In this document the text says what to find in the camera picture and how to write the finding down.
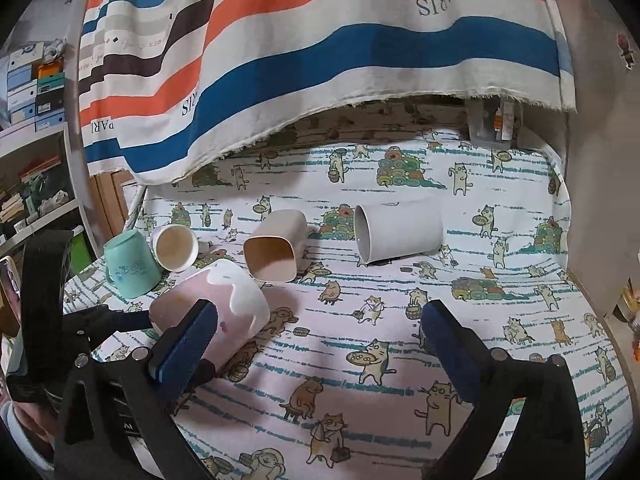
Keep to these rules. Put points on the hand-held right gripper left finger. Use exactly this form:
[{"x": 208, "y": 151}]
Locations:
[{"x": 186, "y": 341}]

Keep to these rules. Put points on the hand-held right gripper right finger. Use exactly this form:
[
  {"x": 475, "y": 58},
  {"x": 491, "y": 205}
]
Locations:
[{"x": 449, "y": 350}]

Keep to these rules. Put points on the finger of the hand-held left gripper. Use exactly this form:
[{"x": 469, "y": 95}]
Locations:
[{"x": 112, "y": 321}]

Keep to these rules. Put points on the pink and white cup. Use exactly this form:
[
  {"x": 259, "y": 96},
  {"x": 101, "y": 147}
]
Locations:
[{"x": 241, "y": 304}]

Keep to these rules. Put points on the person's left forearm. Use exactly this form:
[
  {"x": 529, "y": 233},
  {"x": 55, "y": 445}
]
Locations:
[{"x": 25, "y": 425}]

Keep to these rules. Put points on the small white round cup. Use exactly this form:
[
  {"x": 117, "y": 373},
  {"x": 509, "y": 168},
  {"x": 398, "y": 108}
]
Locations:
[{"x": 175, "y": 249}]

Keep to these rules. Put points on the white cylindrical cup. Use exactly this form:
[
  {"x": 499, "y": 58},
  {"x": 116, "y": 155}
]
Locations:
[{"x": 406, "y": 230}]

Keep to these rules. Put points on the beige square cup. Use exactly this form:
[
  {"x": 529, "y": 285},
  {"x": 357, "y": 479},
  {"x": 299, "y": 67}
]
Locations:
[{"x": 281, "y": 232}]

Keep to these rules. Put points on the green box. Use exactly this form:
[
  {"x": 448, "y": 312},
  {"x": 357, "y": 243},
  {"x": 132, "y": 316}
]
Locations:
[{"x": 81, "y": 252}]

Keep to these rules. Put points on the mint green mug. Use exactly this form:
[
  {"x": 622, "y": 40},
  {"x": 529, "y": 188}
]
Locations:
[{"x": 132, "y": 266}]

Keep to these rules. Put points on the cat printed blanket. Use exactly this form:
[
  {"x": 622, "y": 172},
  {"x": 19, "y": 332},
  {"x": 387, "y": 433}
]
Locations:
[{"x": 350, "y": 310}]

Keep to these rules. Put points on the wooden cabinet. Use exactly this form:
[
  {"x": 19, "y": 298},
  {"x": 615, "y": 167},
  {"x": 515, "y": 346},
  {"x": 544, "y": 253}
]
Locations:
[{"x": 111, "y": 195}]

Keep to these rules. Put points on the white metal pole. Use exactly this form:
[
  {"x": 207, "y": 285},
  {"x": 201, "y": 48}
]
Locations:
[{"x": 79, "y": 160}]

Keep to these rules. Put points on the white shelf unit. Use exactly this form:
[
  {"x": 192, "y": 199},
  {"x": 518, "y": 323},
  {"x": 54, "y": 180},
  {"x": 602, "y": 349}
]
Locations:
[{"x": 30, "y": 141}]

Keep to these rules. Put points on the stack of shoe boxes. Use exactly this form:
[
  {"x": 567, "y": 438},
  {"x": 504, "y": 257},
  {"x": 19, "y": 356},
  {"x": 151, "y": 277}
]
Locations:
[{"x": 30, "y": 90}]

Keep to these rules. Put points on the clear plastic container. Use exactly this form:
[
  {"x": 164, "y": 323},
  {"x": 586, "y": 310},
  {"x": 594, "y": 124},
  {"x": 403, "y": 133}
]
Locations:
[{"x": 492, "y": 122}]

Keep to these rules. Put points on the striped cloth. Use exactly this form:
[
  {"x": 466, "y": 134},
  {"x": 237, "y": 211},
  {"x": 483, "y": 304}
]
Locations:
[{"x": 350, "y": 35}]

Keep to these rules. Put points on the wall sticker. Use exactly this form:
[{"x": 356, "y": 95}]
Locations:
[{"x": 625, "y": 50}]

